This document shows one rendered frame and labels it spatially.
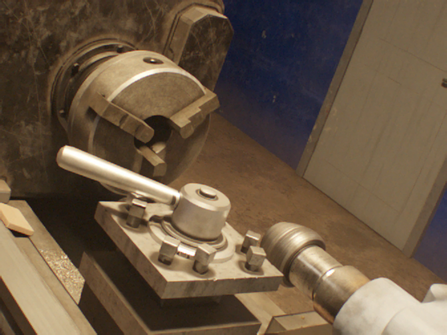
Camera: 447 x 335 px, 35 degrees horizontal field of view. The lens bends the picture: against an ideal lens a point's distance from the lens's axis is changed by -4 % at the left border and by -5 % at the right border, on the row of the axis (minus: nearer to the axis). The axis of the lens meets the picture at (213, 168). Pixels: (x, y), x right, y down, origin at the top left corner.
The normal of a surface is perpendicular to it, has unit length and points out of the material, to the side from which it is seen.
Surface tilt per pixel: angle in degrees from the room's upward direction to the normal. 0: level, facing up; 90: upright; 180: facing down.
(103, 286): 90
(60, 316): 36
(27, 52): 90
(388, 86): 90
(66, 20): 90
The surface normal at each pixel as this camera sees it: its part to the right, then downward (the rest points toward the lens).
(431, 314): 0.33, -0.89
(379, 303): -0.24, -0.72
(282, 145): -0.76, -0.04
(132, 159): 0.56, 0.47
